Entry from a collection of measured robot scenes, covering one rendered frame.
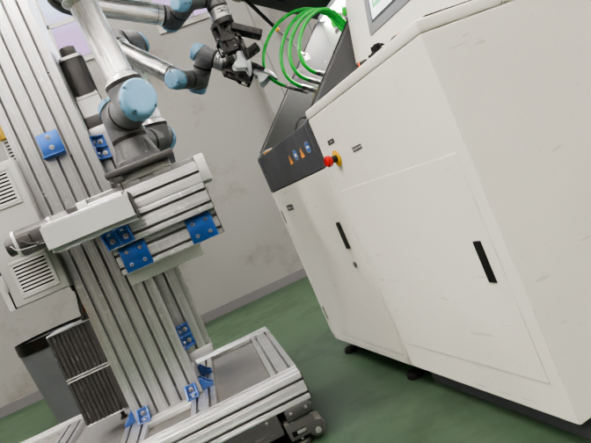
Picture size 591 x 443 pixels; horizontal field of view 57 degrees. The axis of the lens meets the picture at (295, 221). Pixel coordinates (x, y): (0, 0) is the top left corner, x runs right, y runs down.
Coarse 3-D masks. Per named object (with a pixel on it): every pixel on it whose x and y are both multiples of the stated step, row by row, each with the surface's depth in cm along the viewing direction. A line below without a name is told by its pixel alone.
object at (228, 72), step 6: (228, 60) 212; (228, 66) 214; (222, 72) 214; (228, 72) 215; (234, 72) 213; (240, 72) 211; (252, 72) 215; (234, 78) 214; (240, 78) 211; (246, 78) 210; (252, 78) 216
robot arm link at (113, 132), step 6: (102, 102) 173; (108, 102) 172; (102, 108) 173; (108, 108) 170; (102, 114) 174; (108, 114) 170; (102, 120) 176; (108, 120) 172; (108, 126) 174; (114, 126) 171; (108, 132) 175; (114, 132) 173; (120, 132) 173; (126, 132) 173; (132, 132) 174; (114, 138) 174
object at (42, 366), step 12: (60, 324) 364; (36, 336) 357; (24, 348) 323; (36, 348) 322; (48, 348) 323; (24, 360) 328; (36, 360) 324; (48, 360) 324; (36, 372) 326; (48, 372) 324; (60, 372) 325; (36, 384) 333; (48, 384) 326; (60, 384) 326; (48, 396) 329; (60, 396) 327; (72, 396) 328; (60, 408) 328; (72, 408) 328; (60, 420) 332
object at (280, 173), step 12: (300, 132) 184; (288, 144) 198; (300, 144) 188; (312, 144) 179; (264, 156) 230; (276, 156) 216; (300, 156) 193; (312, 156) 183; (264, 168) 237; (276, 168) 222; (288, 168) 209; (300, 168) 198; (312, 168) 187; (276, 180) 228; (288, 180) 214
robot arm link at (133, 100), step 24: (72, 0) 160; (96, 0) 164; (96, 24) 161; (96, 48) 162; (120, 48) 165; (120, 72) 162; (120, 96) 159; (144, 96) 163; (120, 120) 167; (144, 120) 168
